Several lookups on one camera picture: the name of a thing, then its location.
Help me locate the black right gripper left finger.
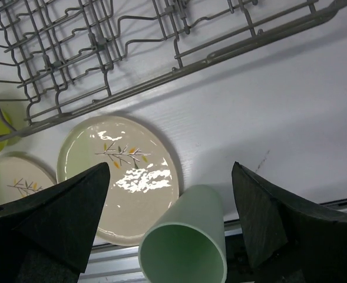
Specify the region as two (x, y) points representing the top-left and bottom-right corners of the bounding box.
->
(0, 162), (110, 282)

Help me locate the pale green plastic cup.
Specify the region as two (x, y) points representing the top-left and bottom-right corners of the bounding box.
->
(138, 185), (227, 282)

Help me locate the cream plate with branch,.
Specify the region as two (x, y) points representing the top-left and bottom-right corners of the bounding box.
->
(56, 115), (180, 246)
(0, 153), (57, 205)

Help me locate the cream plate with branch, left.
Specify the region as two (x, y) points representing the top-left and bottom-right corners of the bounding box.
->
(0, 153), (57, 205)

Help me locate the grey wire dish rack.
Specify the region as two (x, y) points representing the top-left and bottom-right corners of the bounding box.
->
(0, 1), (347, 142)

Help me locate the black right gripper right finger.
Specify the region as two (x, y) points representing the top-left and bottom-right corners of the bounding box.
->
(232, 163), (347, 282)

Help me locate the cream plate with branch, right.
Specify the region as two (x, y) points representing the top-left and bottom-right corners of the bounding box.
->
(56, 115), (180, 246)

